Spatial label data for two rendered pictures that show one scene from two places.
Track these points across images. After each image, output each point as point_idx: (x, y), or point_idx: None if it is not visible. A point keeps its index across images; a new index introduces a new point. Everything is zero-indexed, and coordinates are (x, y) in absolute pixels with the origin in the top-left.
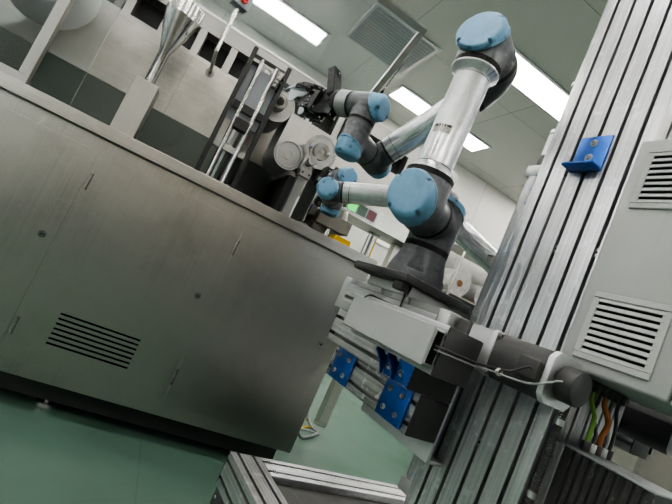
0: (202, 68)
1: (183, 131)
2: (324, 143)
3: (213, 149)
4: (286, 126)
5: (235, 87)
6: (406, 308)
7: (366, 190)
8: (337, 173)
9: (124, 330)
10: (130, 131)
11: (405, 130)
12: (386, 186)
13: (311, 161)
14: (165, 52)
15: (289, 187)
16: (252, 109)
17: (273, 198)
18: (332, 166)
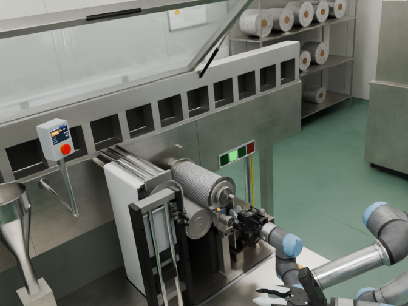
0: (33, 186)
1: (65, 248)
2: (223, 189)
3: (100, 233)
4: (184, 207)
5: (146, 259)
6: None
7: (337, 279)
8: (282, 249)
9: None
10: None
11: (407, 300)
12: (352, 265)
13: (230, 223)
14: (25, 257)
15: (214, 243)
16: (168, 252)
17: (196, 246)
18: (200, 143)
